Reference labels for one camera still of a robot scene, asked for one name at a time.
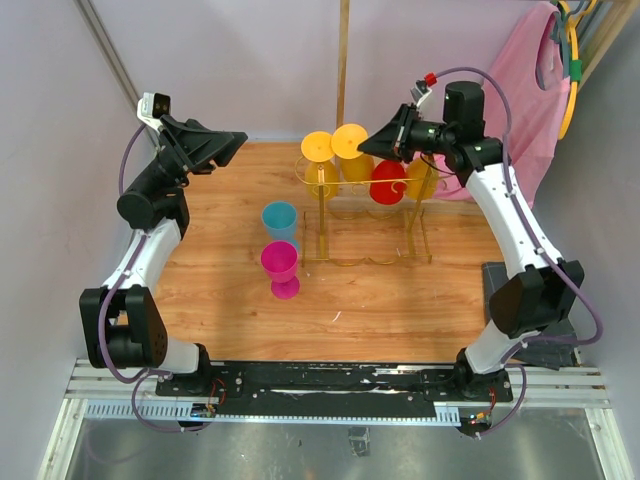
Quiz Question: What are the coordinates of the hanging yellow wine glass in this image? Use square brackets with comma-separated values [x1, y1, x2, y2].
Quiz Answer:
[301, 131, 340, 201]

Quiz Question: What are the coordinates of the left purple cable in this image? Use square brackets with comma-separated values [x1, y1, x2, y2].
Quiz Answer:
[97, 124, 221, 434]

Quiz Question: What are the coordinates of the magenta plastic wine glass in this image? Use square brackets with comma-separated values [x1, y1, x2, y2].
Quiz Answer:
[260, 240, 300, 300]

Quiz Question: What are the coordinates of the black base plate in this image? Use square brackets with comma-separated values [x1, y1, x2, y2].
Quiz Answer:
[155, 361, 513, 421]

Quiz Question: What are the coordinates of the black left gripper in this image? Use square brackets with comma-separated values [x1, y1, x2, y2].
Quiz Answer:
[140, 115, 248, 194]

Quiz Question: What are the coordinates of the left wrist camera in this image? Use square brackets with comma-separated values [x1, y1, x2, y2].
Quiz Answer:
[136, 92, 171, 132]

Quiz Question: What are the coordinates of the wooden rack frame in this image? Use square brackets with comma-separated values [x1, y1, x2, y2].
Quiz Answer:
[576, 0, 639, 92]

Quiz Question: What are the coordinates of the red plastic wine glass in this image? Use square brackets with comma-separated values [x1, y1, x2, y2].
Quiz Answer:
[369, 160, 406, 205]

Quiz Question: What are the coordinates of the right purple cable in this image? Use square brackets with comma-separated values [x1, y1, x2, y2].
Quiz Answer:
[434, 67, 604, 441]

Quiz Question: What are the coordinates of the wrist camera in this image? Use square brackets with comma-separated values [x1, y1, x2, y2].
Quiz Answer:
[410, 72, 437, 115]
[136, 92, 171, 132]

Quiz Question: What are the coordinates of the pink cloth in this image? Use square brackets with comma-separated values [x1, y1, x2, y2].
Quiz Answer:
[424, 2, 576, 209]

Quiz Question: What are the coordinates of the dark grey mat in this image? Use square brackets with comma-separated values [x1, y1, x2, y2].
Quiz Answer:
[481, 262, 577, 370]

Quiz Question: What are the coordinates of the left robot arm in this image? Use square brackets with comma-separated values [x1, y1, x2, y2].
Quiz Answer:
[79, 114, 248, 396]

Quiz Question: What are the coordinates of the yellow hanger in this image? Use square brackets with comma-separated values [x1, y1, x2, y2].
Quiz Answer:
[557, 0, 597, 140]

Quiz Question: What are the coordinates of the blue plastic wine glass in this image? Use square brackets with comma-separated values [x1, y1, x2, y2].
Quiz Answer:
[261, 201, 300, 250]

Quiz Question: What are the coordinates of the gold wire glass rack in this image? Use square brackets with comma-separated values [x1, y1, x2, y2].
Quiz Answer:
[294, 158, 433, 267]

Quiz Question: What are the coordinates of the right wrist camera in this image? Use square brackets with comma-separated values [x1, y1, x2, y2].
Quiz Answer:
[410, 72, 437, 115]

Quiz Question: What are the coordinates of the yellow plastic wine glass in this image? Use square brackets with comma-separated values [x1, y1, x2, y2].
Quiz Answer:
[405, 156, 440, 200]

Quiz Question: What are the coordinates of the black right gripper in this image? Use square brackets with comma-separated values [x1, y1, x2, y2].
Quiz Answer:
[358, 102, 455, 164]

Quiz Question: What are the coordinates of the purple cable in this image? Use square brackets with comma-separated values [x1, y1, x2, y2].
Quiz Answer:
[97, 124, 221, 434]
[434, 67, 604, 441]

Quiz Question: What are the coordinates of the wooden pole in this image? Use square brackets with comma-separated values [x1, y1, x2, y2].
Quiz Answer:
[335, 0, 350, 128]

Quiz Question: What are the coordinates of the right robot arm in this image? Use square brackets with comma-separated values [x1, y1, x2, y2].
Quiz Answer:
[358, 80, 584, 400]

